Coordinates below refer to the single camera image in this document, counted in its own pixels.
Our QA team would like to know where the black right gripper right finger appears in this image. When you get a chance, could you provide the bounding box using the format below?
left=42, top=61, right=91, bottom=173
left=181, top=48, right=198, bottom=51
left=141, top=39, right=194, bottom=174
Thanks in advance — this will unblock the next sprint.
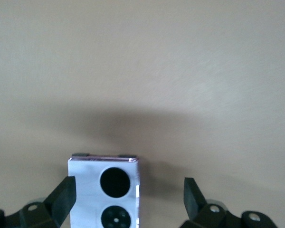
left=180, top=177, right=276, bottom=228

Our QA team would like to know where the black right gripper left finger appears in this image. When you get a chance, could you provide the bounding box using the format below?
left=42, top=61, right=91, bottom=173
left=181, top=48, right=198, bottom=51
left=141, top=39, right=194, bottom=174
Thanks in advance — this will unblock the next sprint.
left=0, top=176, right=76, bottom=228

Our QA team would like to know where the lavender flip phone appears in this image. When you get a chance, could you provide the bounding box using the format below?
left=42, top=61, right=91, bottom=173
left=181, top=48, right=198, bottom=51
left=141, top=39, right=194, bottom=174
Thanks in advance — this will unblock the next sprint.
left=67, top=153, right=141, bottom=228

